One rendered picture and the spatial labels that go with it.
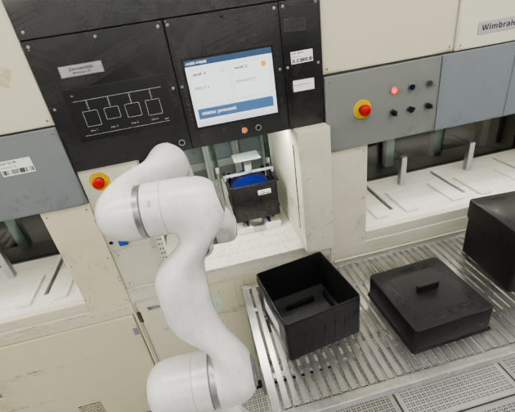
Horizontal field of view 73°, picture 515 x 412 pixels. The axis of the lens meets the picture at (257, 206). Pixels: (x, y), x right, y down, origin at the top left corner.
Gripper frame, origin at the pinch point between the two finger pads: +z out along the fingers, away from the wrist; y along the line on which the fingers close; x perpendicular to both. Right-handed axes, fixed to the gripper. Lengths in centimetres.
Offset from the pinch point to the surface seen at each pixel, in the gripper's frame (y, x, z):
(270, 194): 26.9, -21.2, 22.2
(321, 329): 36, -32, -41
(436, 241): 100, -43, 3
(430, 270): 81, -31, -24
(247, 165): 17.6, -9.8, 31.1
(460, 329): 80, -33, -47
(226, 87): 12.6, 33.7, 7.6
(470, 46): 101, 37, 19
